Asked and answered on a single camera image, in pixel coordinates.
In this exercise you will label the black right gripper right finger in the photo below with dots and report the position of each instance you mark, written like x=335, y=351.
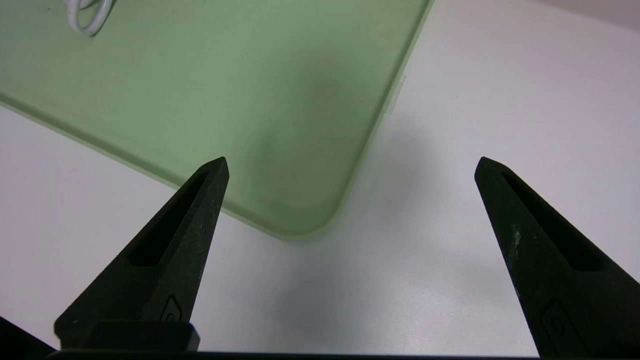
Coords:
x=550, y=270

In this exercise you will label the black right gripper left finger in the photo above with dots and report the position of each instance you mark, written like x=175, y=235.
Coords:
x=165, y=270

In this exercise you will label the light green plastic tray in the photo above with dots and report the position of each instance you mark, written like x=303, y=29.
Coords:
x=200, y=100

